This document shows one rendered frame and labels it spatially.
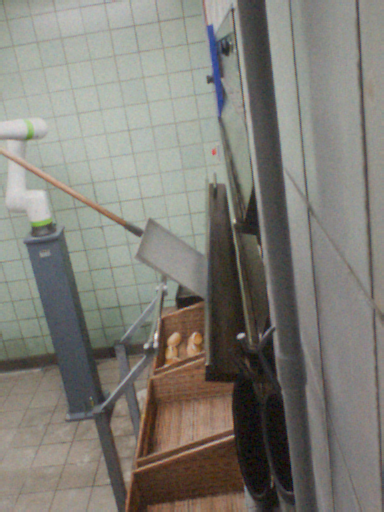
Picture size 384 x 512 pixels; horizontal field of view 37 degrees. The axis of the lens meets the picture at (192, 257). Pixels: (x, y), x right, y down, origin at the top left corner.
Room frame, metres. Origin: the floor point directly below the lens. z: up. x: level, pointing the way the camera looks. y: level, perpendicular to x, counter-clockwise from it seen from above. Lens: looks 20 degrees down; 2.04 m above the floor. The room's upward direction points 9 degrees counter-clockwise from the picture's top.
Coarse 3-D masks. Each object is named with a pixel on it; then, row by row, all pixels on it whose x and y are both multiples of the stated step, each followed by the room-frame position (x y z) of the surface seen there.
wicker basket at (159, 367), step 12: (180, 312) 2.78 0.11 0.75; (204, 312) 2.77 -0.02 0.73; (168, 324) 2.79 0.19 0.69; (180, 324) 2.79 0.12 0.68; (192, 324) 2.78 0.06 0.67; (204, 324) 2.78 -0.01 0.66; (168, 336) 2.79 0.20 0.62; (180, 348) 2.68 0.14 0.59; (204, 348) 2.64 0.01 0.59; (156, 360) 2.35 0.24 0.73; (192, 360) 2.24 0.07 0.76; (156, 372) 2.25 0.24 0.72; (180, 372) 2.25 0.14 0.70; (168, 384) 2.25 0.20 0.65; (204, 384) 2.30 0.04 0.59
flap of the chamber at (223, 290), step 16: (224, 192) 2.62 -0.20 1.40; (224, 208) 2.33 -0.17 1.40; (224, 224) 2.10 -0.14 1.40; (224, 240) 1.90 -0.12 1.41; (224, 256) 1.74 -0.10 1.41; (224, 272) 1.60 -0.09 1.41; (224, 288) 1.48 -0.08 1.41; (224, 304) 1.37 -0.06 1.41; (240, 304) 1.37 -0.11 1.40; (224, 320) 1.28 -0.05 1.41; (240, 320) 1.28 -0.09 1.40; (224, 336) 1.19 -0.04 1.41; (224, 352) 1.12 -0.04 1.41; (240, 352) 1.12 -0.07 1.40; (224, 368) 1.05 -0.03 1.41; (256, 368) 1.05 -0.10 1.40; (272, 368) 1.05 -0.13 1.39
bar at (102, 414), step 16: (160, 288) 2.13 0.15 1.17; (160, 304) 1.97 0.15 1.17; (144, 320) 2.14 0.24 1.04; (160, 320) 1.86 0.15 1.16; (128, 336) 2.15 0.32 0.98; (128, 368) 2.14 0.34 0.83; (144, 368) 1.66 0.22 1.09; (128, 384) 1.66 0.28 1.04; (112, 400) 1.67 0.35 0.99; (128, 400) 2.14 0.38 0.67; (96, 416) 1.66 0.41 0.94; (112, 448) 1.66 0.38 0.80; (112, 464) 1.66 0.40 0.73; (112, 480) 1.66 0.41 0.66
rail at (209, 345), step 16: (208, 192) 2.53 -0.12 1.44; (208, 208) 2.25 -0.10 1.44; (208, 224) 2.03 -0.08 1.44; (208, 240) 1.84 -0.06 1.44; (208, 256) 1.68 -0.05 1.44; (208, 272) 1.55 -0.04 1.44; (208, 288) 1.43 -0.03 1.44; (208, 304) 1.33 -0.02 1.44; (208, 320) 1.23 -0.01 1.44; (208, 336) 1.15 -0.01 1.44; (208, 352) 1.08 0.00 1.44; (208, 368) 1.04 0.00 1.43
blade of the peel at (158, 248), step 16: (160, 224) 2.81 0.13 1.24; (144, 240) 2.52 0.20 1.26; (160, 240) 2.64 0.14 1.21; (176, 240) 2.77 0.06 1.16; (144, 256) 2.34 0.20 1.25; (160, 256) 2.44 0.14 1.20; (176, 256) 2.55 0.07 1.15; (192, 256) 2.67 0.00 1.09; (160, 272) 2.26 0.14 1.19; (176, 272) 2.36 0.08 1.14; (192, 272) 2.46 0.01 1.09; (192, 288) 2.28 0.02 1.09
